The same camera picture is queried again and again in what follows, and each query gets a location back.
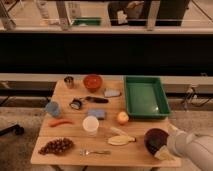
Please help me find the grey whiteboard eraser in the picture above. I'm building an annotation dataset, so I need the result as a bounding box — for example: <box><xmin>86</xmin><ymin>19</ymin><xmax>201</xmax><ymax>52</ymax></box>
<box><xmin>104</xmin><ymin>89</ymin><xmax>121</xmax><ymax>98</ymax></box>

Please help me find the purple bowl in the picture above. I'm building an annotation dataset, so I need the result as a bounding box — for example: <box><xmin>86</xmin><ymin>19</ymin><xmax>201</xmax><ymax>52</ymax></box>
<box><xmin>144</xmin><ymin>128</ymin><xmax>169</xmax><ymax>155</ymax></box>

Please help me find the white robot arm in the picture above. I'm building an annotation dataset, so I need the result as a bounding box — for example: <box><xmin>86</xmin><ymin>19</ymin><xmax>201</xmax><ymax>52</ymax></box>
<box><xmin>167</xmin><ymin>126</ymin><xmax>213</xmax><ymax>171</ymax></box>

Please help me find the red bowl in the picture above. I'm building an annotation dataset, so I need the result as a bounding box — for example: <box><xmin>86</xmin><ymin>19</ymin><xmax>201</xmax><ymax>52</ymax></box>
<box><xmin>83</xmin><ymin>74</ymin><xmax>102</xmax><ymax>92</ymax></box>

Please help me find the blue sponge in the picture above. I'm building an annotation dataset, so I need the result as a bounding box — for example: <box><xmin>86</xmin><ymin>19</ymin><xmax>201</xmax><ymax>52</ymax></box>
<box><xmin>87</xmin><ymin>109</ymin><xmax>106</xmax><ymax>120</ymax></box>

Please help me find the red yellow apple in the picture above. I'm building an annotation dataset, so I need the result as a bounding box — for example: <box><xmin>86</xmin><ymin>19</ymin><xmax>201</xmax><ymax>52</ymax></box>
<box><xmin>116</xmin><ymin>111</ymin><xmax>129</xmax><ymax>125</ymax></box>

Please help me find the small metal cup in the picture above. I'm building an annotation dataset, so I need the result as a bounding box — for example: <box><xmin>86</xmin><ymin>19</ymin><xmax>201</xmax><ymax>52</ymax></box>
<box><xmin>64</xmin><ymin>76</ymin><xmax>74</xmax><ymax>89</ymax></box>

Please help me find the green plastic tray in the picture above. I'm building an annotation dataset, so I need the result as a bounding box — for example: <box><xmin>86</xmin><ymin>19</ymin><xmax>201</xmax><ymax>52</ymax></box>
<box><xmin>124</xmin><ymin>76</ymin><xmax>171</xmax><ymax>119</ymax></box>

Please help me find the white plastic cup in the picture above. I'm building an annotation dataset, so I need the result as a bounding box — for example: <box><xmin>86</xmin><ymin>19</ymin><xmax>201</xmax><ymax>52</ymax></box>
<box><xmin>82</xmin><ymin>116</ymin><xmax>99</xmax><ymax>136</ymax></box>

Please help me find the wooden table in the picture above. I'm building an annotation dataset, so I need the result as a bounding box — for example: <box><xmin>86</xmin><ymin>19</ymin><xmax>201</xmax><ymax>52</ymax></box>
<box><xmin>31</xmin><ymin>80</ymin><xmax>181</xmax><ymax>167</ymax></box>

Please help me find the yellow banana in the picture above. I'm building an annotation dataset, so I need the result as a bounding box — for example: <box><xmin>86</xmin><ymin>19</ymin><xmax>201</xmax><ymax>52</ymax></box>
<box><xmin>108</xmin><ymin>135</ymin><xmax>136</xmax><ymax>146</ymax></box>

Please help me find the blue plastic cup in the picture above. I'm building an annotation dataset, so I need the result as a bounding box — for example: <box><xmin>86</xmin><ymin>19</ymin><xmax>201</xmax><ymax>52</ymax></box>
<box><xmin>45</xmin><ymin>101</ymin><xmax>61</xmax><ymax>118</ymax></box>

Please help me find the metal fork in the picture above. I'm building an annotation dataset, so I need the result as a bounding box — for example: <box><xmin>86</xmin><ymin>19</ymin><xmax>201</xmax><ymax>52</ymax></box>
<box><xmin>80</xmin><ymin>149</ymin><xmax>111</xmax><ymax>156</ymax></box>

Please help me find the green box in background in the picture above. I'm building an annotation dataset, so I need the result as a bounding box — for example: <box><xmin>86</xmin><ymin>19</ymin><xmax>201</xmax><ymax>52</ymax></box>
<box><xmin>73</xmin><ymin>17</ymin><xmax>101</xmax><ymax>26</ymax></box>

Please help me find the bunch of dark grapes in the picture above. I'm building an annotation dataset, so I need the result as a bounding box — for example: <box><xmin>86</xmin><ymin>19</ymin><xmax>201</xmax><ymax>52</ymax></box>
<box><xmin>38</xmin><ymin>138</ymin><xmax>74</xmax><ymax>155</ymax></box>

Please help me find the black handled tool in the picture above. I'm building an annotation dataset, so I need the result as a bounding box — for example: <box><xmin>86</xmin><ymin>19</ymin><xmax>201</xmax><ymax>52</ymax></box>
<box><xmin>85</xmin><ymin>96</ymin><xmax>109</xmax><ymax>103</ymax></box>

